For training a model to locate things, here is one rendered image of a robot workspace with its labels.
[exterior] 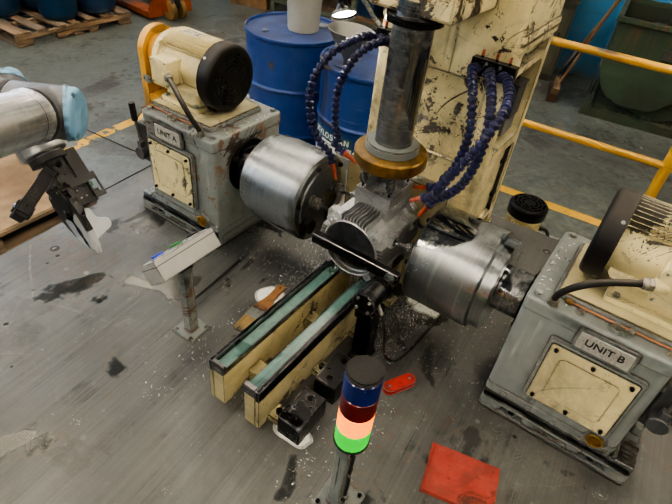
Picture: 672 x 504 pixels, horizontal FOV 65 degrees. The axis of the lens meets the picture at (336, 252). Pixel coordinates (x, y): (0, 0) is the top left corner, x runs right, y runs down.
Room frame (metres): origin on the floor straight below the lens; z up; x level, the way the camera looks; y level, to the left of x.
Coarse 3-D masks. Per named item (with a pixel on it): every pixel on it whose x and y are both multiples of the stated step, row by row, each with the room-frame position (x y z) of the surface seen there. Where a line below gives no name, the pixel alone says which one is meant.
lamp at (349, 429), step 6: (342, 420) 0.48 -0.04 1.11; (372, 420) 0.48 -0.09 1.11; (342, 426) 0.48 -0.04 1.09; (348, 426) 0.47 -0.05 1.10; (354, 426) 0.47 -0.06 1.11; (360, 426) 0.47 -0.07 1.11; (366, 426) 0.47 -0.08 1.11; (342, 432) 0.48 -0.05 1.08; (348, 432) 0.47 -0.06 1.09; (354, 432) 0.47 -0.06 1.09; (360, 432) 0.47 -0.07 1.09; (366, 432) 0.48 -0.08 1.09; (354, 438) 0.47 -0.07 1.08; (360, 438) 0.47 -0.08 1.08
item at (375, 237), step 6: (408, 204) 1.15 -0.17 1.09; (414, 204) 1.16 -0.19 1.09; (408, 210) 1.15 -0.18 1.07; (414, 210) 1.15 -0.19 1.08; (330, 216) 1.06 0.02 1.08; (336, 216) 1.06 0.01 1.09; (330, 222) 1.06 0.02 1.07; (372, 234) 1.00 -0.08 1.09; (378, 234) 1.01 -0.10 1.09; (372, 240) 1.00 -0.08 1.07; (378, 240) 1.00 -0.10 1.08; (330, 258) 1.06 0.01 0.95; (366, 276) 1.00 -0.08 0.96; (372, 276) 1.00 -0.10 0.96
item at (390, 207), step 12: (372, 180) 1.19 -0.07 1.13; (384, 180) 1.21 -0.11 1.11; (360, 192) 1.12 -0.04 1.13; (372, 192) 1.10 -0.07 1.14; (384, 192) 1.12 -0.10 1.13; (396, 192) 1.16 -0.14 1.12; (408, 192) 1.16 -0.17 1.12; (372, 204) 1.10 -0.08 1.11; (384, 204) 1.08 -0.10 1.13; (396, 204) 1.11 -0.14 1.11; (384, 216) 1.08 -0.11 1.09
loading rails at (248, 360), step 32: (320, 288) 0.99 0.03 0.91; (352, 288) 0.99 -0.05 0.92; (256, 320) 0.83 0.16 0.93; (288, 320) 0.88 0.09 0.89; (320, 320) 0.87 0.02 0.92; (352, 320) 0.94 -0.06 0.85; (224, 352) 0.73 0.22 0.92; (256, 352) 0.78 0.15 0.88; (288, 352) 0.76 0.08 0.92; (320, 352) 0.82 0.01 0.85; (224, 384) 0.69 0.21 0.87; (256, 384) 0.66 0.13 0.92; (288, 384) 0.72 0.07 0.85; (256, 416) 0.64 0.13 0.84
